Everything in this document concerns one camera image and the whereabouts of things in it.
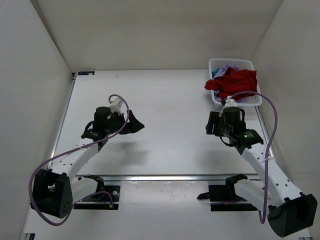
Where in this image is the red t shirt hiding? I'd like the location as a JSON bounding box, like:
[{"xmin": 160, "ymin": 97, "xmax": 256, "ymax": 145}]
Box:
[{"xmin": 204, "ymin": 67, "xmax": 258, "ymax": 100}]

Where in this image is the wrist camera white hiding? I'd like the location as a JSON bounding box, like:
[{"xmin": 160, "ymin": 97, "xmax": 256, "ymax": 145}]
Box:
[
  {"xmin": 108, "ymin": 98, "xmax": 124, "ymax": 115},
  {"xmin": 221, "ymin": 96, "xmax": 238, "ymax": 107}
]

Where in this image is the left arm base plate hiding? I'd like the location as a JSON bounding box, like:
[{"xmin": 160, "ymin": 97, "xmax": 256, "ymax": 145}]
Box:
[{"xmin": 73, "ymin": 183, "xmax": 121, "ymax": 211}]

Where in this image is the teal cloth in basket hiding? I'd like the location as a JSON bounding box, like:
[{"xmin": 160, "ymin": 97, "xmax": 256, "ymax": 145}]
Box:
[{"xmin": 211, "ymin": 68, "xmax": 220, "ymax": 79}]

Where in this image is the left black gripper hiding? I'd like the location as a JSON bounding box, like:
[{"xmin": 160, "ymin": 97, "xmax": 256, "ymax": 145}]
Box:
[{"xmin": 105, "ymin": 110, "xmax": 144, "ymax": 135}]

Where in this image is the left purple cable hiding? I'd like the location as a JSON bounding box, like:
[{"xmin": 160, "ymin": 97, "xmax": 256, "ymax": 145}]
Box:
[{"xmin": 29, "ymin": 93, "xmax": 130, "ymax": 226}]

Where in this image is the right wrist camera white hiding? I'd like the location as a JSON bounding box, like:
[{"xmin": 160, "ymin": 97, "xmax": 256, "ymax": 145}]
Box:
[{"xmin": 221, "ymin": 96, "xmax": 238, "ymax": 107}]

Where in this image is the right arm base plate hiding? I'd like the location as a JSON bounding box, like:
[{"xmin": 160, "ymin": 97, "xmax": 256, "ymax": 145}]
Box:
[{"xmin": 197, "ymin": 185, "xmax": 257, "ymax": 212}]

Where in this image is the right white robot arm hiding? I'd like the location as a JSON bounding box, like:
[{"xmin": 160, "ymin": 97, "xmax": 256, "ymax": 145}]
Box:
[{"xmin": 197, "ymin": 107, "xmax": 318, "ymax": 238}]

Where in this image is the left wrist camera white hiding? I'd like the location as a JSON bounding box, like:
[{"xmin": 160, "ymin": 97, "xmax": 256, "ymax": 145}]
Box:
[{"xmin": 108, "ymin": 98, "xmax": 124, "ymax": 115}]

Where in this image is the small label sticker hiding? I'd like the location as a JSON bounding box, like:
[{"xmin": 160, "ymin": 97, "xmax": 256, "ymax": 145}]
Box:
[{"xmin": 77, "ymin": 71, "xmax": 95, "ymax": 76}]

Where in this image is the lilac t shirt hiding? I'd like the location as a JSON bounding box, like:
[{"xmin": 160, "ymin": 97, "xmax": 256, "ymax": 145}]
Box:
[{"xmin": 213, "ymin": 64, "xmax": 255, "ymax": 102}]

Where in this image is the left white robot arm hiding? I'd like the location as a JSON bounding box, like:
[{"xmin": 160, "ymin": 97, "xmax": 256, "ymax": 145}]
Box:
[{"xmin": 28, "ymin": 105, "xmax": 145, "ymax": 220}]

